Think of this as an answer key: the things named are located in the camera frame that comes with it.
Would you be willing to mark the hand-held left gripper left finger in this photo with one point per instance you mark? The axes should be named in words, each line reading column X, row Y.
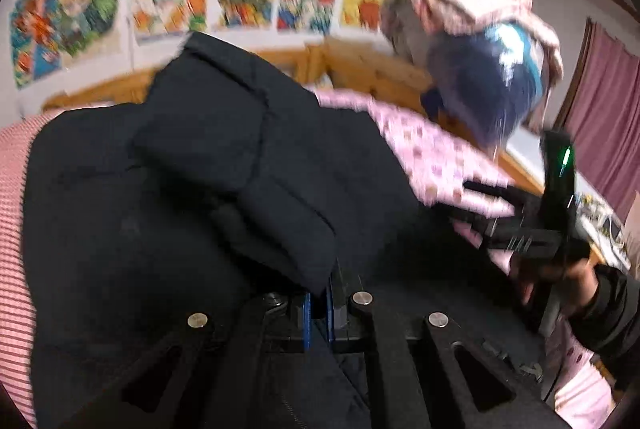
column 306, row 324

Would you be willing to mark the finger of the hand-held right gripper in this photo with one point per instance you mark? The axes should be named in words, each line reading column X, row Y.
column 480, row 229
column 495, row 194

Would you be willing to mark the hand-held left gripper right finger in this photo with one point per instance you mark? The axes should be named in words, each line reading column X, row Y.
column 330, row 321

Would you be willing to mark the black jacket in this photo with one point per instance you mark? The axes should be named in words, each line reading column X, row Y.
column 200, row 189

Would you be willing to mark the person's right forearm black sleeve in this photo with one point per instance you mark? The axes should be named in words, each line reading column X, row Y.
column 607, row 314

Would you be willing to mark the person's right hand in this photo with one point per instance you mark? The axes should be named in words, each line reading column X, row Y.
column 560, row 281

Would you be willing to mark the pink patterned bedsheet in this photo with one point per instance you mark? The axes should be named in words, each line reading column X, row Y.
column 430, row 149

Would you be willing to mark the pink curtain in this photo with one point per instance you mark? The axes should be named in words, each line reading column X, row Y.
column 607, row 109

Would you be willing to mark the grey cloth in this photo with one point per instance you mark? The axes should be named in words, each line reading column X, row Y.
column 405, row 26

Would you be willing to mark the pink floral cloth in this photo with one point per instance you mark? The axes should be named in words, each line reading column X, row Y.
column 465, row 4

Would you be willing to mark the red checkered blanket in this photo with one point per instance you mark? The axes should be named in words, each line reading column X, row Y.
column 12, row 234

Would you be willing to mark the wooden bed frame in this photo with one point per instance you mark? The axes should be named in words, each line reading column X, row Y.
column 370, row 64

